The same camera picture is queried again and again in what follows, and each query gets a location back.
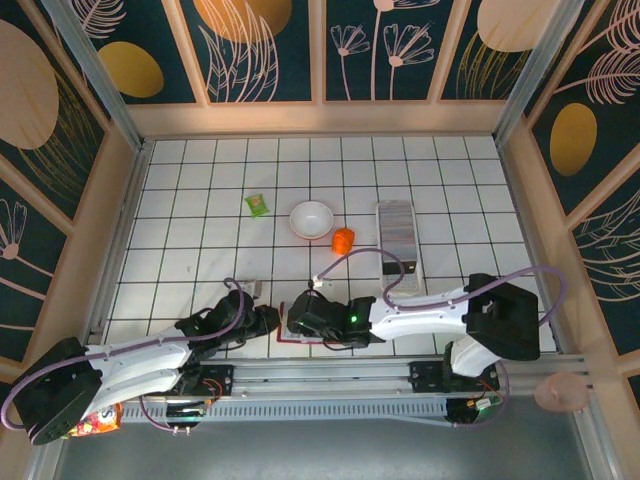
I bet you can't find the red card holder wallet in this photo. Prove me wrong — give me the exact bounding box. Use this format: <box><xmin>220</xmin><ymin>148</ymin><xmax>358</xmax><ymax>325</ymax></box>
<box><xmin>276</xmin><ymin>298</ymin><xmax>321</xmax><ymax>346</ymax></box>

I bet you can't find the orange toy fruit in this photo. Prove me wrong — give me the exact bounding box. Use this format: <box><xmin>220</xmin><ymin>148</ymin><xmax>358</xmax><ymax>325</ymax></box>
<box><xmin>330</xmin><ymin>227</ymin><xmax>357</xmax><ymax>257</ymax></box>

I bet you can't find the white slotted plastic tray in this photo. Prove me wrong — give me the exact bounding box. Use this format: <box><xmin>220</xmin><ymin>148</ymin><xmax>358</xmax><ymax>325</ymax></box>
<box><xmin>374</xmin><ymin>198</ymin><xmax>425</xmax><ymax>302</ymax></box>

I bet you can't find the white bowl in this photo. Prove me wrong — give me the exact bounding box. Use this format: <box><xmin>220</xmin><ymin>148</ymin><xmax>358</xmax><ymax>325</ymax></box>
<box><xmin>288</xmin><ymin>200</ymin><xmax>335</xmax><ymax>242</ymax></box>

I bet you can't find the left controller circuit board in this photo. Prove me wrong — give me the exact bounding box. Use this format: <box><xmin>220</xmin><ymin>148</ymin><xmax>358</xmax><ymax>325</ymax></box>
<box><xmin>166</xmin><ymin>403</ymin><xmax>207</xmax><ymax>419</ymax></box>

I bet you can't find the green snack packet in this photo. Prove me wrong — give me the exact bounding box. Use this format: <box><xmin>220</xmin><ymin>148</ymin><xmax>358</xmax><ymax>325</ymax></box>
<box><xmin>243</xmin><ymin>193</ymin><xmax>270</xmax><ymax>220</ymax></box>

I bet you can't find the colourful candy bag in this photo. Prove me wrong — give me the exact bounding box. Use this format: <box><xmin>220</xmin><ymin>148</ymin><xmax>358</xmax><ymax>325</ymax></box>
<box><xmin>74</xmin><ymin>403</ymin><xmax>124</xmax><ymax>437</ymax></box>

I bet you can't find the pink translucent round object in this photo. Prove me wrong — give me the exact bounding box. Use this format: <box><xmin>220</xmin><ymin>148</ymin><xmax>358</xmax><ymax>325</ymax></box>
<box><xmin>533</xmin><ymin>370</ymin><xmax>590</xmax><ymax>414</ymax></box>

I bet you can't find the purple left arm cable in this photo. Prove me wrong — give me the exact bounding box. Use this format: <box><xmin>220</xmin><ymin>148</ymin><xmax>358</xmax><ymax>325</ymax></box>
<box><xmin>0</xmin><ymin>277</ymin><xmax>246</xmax><ymax>437</ymax></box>

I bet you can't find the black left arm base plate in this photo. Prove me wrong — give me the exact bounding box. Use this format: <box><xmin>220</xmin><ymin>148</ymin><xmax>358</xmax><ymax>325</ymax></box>
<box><xmin>197</xmin><ymin>364</ymin><xmax>235</xmax><ymax>399</ymax></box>

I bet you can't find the aluminium mounting rail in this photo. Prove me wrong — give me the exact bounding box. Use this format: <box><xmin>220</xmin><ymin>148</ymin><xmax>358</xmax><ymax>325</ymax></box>
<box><xmin>199</xmin><ymin>355</ymin><xmax>590</xmax><ymax>401</ymax></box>

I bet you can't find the grey slotted cable duct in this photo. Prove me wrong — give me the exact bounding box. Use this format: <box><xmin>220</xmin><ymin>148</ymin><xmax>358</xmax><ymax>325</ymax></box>
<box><xmin>119</xmin><ymin>402</ymin><xmax>451</xmax><ymax>426</ymax></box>

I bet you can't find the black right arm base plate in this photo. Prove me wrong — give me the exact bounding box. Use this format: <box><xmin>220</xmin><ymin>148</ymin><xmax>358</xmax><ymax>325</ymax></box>
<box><xmin>408</xmin><ymin>359</ymin><xmax>499</xmax><ymax>394</ymax></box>

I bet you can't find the aluminium frame post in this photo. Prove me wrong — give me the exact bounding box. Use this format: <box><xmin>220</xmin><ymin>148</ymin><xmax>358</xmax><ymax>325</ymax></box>
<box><xmin>493</xmin><ymin>0</ymin><xmax>586</xmax><ymax>147</ymax></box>
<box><xmin>42</xmin><ymin>0</ymin><xmax>147</xmax><ymax>151</ymax></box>

